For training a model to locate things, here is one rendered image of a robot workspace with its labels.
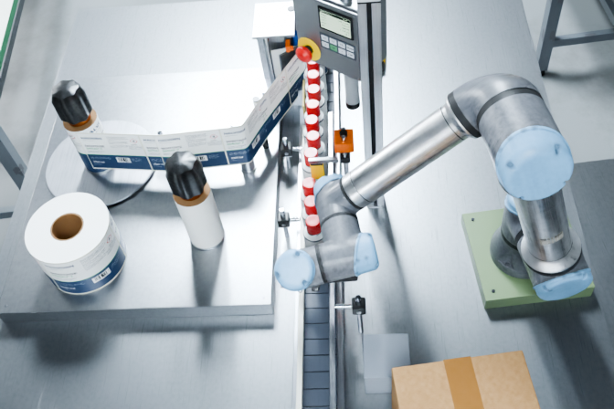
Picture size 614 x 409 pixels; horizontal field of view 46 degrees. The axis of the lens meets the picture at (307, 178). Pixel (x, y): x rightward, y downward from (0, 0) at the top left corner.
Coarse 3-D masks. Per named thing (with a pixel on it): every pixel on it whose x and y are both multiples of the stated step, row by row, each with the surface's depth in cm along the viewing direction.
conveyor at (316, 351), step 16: (304, 288) 169; (320, 288) 169; (304, 304) 167; (320, 304) 167; (304, 320) 164; (320, 320) 164; (304, 336) 162; (320, 336) 162; (336, 336) 162; (304, 352) 160; (320, 352) 159; (336, 352) 159; (304, 368) 157; (320, 368) 157; (336, 368) 157; (304, 384) 155; (320, 384) 155; (336, 384) 154; (304, 400) 153; (320, 400) 153; (336, 400) 152
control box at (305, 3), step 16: (304, 0) 144; (320, 0) 141; (336, 0) 140; (352, 0) 140; (384, 0) 143; (304, 16) 148; (352, 16) 139; (384, 16) 146; (304, 32) 151; (384, 32) 150; (320, 48) 152; (384, 48) 153; (320, 64) 156; (336, 64) 152; (352, 64) 149
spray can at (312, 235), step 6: (312, 216) 157; (306, 222) 156; (312, 222) 156; (318, 222) 156; (306, 228) 158; (312, 228) 156; (318, 228) 157; (306, 234) 159; (312, 234) 158; (318, 234) 158; (306, 240) 159; (312, 240) 158; (318, 240) 158; (306, 246) 162
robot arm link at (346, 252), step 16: (336, 224) 137; (352, 224) 137; (336, 240) 135; (352, 240) 134; (368, 240) 133; (320, 256) 133; (336, 256) 133; (352, 256) 132; (368, 256) 132; (336, 272) 133; (352, 272) 133
